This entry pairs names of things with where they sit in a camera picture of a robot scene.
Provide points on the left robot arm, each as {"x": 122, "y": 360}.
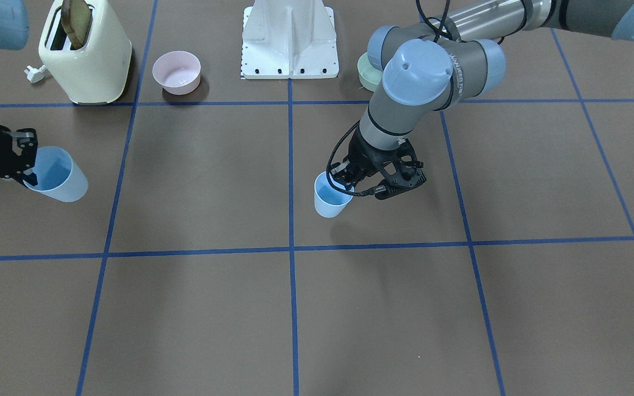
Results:
{"x": 434, "y": 64}

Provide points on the pink bowl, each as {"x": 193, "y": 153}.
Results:
{"x": 178, "y": 72}

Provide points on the light blue cup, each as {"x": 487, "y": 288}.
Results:
{"x": 328, "y": 202}
{"x": 58, "y": 175}

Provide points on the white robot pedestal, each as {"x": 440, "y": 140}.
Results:
{"x": 289, "y": 40}

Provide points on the cream toaster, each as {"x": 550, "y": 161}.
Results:
{"x": 95, "y": 74}

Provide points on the white toaster plug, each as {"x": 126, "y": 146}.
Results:
{"x": 35, "y": 75}

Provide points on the green bowl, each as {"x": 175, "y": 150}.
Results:
{"x": 369, "y": 76}

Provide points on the toast slice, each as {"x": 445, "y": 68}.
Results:
{"x": 76, "y": 22}

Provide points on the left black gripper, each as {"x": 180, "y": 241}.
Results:
{"x": 362, "y": 155}

